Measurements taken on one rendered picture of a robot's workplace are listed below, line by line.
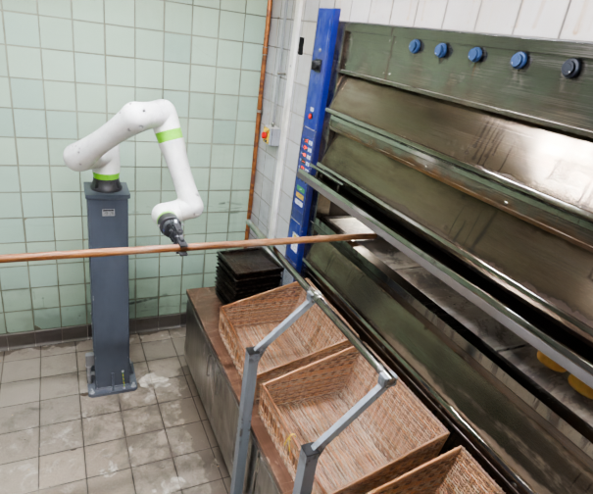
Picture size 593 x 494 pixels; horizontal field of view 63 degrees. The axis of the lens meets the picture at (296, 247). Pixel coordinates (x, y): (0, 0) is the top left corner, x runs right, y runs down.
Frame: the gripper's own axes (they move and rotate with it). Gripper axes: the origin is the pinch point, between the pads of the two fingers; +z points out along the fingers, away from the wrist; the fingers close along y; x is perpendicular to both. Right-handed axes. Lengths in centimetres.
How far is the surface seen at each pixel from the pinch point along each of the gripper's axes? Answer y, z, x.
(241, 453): 73, 42, -17
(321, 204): -5, -29, -79
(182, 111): -32, -120, -28
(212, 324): 62, -32, -26
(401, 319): 15, 49, -77
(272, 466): 61, 62, -21
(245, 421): 57, 42, -17
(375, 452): 60, 69, -61
